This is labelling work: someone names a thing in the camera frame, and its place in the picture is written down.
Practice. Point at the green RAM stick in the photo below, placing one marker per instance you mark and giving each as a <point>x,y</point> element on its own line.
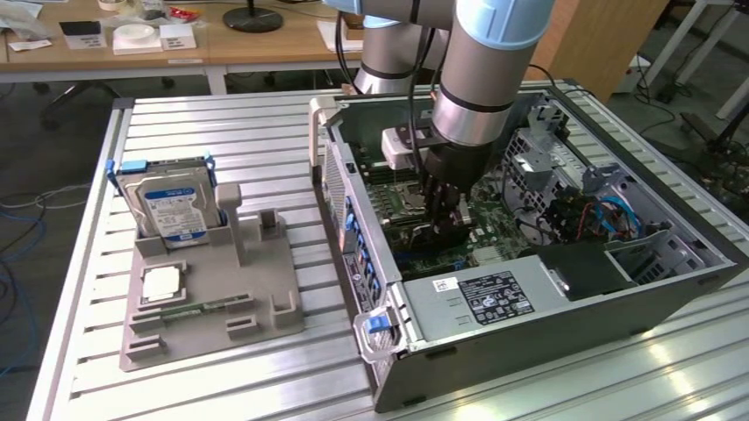
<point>196,307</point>

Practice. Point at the black round lamp base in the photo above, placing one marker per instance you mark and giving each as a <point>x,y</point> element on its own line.
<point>253,19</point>

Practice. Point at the open black PC case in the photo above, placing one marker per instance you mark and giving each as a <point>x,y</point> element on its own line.
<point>527,342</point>

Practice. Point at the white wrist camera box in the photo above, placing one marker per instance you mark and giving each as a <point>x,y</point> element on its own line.
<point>399,151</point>

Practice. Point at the silver CPU chip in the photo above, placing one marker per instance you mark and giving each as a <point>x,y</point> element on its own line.
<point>161,286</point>

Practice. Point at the black graphics card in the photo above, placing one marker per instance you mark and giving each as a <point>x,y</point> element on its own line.
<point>453,249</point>

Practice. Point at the wooden desk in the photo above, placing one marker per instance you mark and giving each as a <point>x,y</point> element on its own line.
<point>60,59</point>

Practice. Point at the white labelled box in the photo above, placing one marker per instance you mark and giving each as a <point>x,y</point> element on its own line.
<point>177,37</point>

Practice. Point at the black and white box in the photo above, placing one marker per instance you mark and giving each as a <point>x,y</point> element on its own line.
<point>84,35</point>

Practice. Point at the hard disk with blue caddy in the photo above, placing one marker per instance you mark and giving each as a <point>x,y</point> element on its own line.
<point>170,206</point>

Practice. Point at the grey plastic parts rack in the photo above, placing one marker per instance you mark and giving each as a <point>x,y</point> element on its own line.
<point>234,280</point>

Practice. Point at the grey power supply unit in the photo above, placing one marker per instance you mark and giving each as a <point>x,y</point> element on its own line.
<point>445,307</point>

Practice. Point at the white stacked papers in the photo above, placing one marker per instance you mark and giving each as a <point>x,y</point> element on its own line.
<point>328,37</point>

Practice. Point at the white tape roll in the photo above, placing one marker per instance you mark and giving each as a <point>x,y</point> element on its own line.
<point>110,4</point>

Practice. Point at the white box with round dish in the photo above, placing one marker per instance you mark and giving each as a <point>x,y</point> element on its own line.
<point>138,39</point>

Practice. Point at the perforated metal drive cage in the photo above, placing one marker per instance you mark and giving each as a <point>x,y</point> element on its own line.
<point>530,171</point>

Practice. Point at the red small parts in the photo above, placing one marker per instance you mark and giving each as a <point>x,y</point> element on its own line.
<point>184,14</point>

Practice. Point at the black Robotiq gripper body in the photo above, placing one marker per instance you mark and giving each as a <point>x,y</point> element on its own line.
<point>460,164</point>

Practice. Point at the black floor equipment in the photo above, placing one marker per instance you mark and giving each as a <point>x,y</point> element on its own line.
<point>720,153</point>

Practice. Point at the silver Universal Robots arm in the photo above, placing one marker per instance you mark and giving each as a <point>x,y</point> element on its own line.
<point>487,66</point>

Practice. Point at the CPU socket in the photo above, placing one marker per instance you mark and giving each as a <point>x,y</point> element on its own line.
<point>411,197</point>

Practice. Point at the metal disk bay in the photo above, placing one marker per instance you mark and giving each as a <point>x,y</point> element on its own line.
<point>650,250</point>

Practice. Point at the wooden cabinet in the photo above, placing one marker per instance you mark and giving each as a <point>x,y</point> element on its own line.
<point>603,44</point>

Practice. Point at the green motherboard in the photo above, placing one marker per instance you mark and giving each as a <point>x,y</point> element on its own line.
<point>497,228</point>

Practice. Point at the white table frame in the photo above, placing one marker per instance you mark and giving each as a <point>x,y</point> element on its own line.
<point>686,39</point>

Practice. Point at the black chair base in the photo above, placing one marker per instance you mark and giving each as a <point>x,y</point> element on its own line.
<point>56,109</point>

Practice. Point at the white paper card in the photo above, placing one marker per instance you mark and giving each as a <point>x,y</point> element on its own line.
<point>30,44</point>

